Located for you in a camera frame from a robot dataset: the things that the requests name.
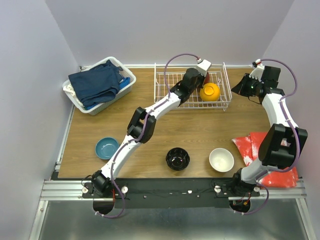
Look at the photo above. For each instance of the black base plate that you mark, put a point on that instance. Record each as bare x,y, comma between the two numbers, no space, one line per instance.
168,193

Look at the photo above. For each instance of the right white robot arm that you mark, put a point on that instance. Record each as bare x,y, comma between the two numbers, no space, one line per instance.
283,143

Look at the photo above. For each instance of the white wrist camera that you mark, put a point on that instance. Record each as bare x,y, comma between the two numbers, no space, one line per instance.
258,69
203,66

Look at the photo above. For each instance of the red floral bowl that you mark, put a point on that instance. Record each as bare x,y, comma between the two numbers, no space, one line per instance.
206,79

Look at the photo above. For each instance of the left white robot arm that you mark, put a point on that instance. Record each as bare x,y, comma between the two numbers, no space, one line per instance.
142,125

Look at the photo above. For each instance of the black fluted bowl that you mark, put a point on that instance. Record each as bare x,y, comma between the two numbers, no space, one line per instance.
177,159

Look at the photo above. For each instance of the aluminium frame rail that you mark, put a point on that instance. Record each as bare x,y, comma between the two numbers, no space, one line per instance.
71,190

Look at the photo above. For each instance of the blue bowl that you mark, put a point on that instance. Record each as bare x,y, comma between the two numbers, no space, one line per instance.
106,147

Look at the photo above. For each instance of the orange bowl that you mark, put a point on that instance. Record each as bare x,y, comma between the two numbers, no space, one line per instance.
210,92

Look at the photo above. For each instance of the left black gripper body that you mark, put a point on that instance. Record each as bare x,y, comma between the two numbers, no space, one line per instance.
198,83

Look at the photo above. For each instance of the red white cloth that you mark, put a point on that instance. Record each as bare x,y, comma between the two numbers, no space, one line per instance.
248,147

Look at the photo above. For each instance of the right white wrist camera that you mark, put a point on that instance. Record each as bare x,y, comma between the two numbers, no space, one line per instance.
258,69

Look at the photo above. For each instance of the plain white bowl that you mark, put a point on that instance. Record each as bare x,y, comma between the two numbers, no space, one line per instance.
221,160

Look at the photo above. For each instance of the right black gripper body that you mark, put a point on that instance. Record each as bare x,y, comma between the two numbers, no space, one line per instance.
254,84

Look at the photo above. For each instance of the navy blue cloth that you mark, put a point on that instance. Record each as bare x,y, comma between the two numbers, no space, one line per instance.
98,85

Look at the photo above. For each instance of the white laundry basket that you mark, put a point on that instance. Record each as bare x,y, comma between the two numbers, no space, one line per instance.
125,72

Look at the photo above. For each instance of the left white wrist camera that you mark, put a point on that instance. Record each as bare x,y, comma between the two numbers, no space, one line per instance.
203,66

